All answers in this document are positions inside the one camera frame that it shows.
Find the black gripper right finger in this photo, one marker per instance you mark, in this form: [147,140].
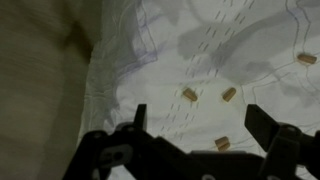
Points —
[286,150]

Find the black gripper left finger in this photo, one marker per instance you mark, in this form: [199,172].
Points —
[110,150]

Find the small tan pellet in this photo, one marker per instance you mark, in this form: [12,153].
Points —
[190,94]
[229,94]
[307,58]
[222,143]

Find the white bed duvet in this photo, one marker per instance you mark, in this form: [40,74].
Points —
[200,50]

